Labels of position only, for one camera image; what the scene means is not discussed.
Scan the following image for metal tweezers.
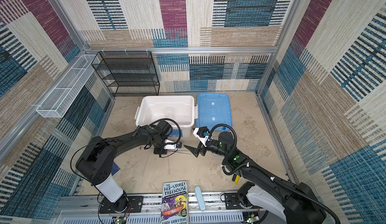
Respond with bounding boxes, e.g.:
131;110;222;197
176;150;192;155

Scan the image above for white plastic storage bin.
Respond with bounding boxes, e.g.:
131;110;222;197
134;95;198;138

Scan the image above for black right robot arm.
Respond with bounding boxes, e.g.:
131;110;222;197
186;127;341;224

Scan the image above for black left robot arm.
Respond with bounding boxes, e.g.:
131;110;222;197
75;118;176;204

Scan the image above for blue plastic bin lid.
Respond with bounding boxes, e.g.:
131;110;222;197
196;93;233;130

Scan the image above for light blue case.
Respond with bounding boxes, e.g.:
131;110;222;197
195;186;206;212

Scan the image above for treehouse paperback book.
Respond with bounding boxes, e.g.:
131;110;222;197
160;181;189;224

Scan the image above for dark blue notebook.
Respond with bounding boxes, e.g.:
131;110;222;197
111;162;121;176

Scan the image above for black mesh shelf rack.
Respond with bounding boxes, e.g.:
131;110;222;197
91;51;160;97

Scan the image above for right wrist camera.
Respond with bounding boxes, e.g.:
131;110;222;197
193;127;209;147

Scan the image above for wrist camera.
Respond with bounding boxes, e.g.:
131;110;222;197
164;142;182;150
193;127;209;147

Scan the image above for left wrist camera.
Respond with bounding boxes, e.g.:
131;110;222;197
164;142;182;150

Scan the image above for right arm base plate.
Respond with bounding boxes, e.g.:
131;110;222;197
220;192;252;210

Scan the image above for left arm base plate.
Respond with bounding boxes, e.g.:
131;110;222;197
99;196;143;215

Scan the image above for white wire wall basket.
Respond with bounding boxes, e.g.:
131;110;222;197
36;54;95;118

